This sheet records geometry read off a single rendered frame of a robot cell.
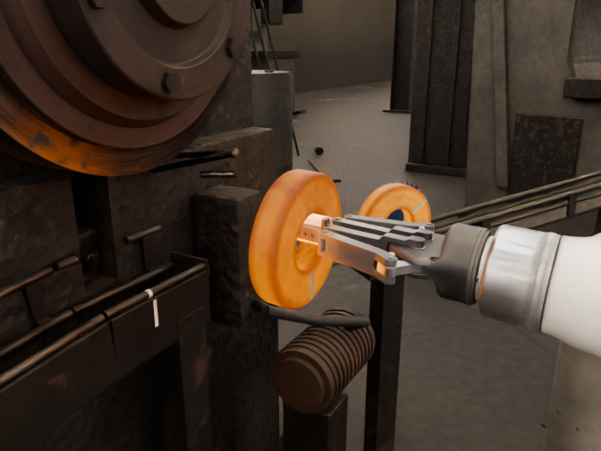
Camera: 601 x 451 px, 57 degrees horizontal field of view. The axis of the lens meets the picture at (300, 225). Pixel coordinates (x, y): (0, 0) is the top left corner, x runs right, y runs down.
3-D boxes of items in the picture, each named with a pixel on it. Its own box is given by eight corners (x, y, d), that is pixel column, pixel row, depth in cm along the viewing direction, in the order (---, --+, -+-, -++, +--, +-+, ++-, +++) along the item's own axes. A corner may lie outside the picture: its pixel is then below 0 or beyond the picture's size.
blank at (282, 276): (242, 194, 54) (271, 200, 52) (318, 152, 66) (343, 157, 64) (250, 327, 60) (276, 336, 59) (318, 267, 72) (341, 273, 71)
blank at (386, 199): (379, 273, 112) (389, 279, 109) (341, 220, 104) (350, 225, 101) (433, 221, 114) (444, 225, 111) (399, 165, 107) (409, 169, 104)
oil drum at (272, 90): (188, 208, 369) (179, 70, 342) (241, 190, 418) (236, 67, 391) (262, 222, 341) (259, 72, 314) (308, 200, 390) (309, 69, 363)
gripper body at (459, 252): (469, 321, 50) (375, 295, 54) (489, 287, 57) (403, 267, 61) (481, 245, 48) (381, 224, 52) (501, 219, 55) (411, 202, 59)
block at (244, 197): (194, 318, 101) (186, 191, 94) (221, 302, 108) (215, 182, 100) (242, 332, 96) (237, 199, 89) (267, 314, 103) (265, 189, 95)
